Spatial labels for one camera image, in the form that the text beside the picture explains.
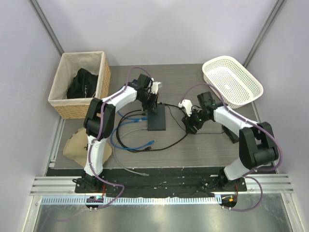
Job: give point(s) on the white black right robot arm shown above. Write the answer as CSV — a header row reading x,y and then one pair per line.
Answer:
x,y
256,145

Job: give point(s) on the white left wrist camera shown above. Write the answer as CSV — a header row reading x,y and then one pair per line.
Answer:
x,y
155,87

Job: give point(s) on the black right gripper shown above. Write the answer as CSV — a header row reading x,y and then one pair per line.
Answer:
x,y
190,122

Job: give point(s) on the white slotted cable duct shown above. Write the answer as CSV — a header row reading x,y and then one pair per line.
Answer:
x,y
97,200

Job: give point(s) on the black power adapter brick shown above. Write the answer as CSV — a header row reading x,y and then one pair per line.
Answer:
x,y
232,136

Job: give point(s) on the white perforated plastic basket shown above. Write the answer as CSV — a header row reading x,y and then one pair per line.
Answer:
x,y
236,84

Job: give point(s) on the black cloth in basket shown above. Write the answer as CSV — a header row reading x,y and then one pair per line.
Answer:
x,y
84,85

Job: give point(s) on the wicker basket with liner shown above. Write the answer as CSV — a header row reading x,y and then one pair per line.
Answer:
x,y
70,63

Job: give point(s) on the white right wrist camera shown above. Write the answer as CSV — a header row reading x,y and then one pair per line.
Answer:
x,y
186,105

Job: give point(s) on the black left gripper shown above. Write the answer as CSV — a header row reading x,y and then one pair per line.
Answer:
x,y
153,104

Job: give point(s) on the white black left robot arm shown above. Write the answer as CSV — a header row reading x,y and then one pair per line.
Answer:
x,y
99,123

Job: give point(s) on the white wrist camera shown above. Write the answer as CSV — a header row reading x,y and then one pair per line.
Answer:
x,y
155,87
186,105

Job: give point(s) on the dark grey network switch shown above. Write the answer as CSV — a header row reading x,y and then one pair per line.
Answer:
x,y
157,121

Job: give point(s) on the aluminium rail frame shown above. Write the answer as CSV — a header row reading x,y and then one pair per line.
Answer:
x,y
63,185

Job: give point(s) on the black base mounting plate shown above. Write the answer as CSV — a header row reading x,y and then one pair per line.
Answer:
x,y
162,184

